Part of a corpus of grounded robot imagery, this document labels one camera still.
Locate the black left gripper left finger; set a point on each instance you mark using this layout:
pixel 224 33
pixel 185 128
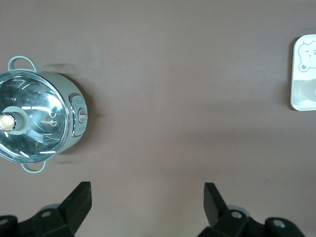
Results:
pixel 61 219

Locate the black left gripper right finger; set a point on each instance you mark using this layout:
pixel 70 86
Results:
pixel 229 222

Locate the cream tray with bear print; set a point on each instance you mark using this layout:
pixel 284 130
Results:
pixel 303 71

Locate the glass pot lid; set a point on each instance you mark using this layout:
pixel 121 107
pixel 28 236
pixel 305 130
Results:
pixel 37 106

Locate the pale green electric pot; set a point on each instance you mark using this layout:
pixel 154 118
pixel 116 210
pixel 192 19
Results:
pixel 74 91

